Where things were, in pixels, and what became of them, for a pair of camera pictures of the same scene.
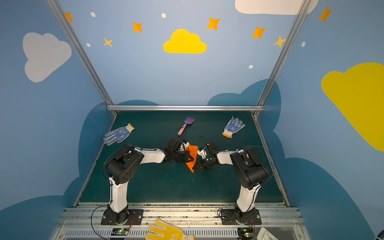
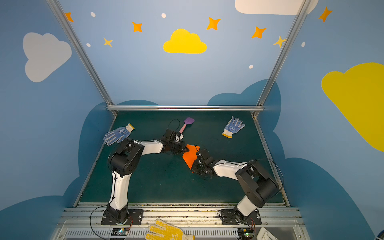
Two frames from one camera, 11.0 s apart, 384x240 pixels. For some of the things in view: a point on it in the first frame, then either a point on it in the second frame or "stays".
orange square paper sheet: [193, 150] stays
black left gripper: [182, 153] → [178, 147]
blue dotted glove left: [118, 135] stays
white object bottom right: [264, 233] stays
